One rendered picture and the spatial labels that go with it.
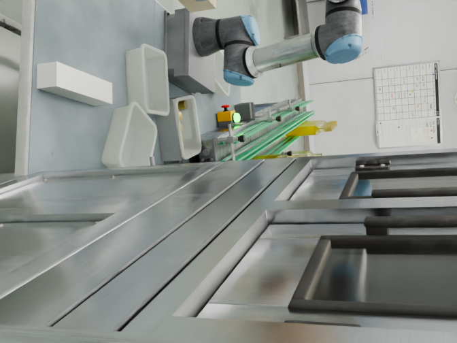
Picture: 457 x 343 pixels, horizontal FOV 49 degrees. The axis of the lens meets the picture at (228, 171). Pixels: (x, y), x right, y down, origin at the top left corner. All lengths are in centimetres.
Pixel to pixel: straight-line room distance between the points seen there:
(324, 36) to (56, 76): 84
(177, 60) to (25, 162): 83
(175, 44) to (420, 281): 159
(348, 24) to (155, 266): 128
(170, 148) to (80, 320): 143
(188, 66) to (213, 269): 146
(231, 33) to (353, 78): 599
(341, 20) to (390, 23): 613
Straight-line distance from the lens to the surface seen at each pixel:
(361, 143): 795
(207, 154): 199
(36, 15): 141
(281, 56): 179
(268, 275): 52
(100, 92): 147
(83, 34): 155
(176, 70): 193
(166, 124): 183
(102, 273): 54
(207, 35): 197
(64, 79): 134
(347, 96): 788
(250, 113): 263
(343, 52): 168
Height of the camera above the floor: 162
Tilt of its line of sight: 20 degrees down
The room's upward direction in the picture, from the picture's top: 87 degrees clockwise
